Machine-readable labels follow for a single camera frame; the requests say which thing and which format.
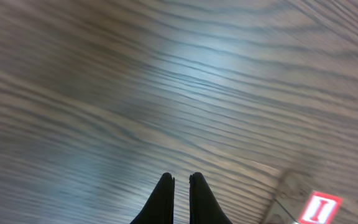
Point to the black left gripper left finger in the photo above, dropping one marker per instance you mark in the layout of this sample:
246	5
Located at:
158	209

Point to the red I letter block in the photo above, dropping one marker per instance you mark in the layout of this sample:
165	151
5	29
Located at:
299	199

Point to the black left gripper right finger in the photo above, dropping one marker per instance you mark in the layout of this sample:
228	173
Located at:
204	208

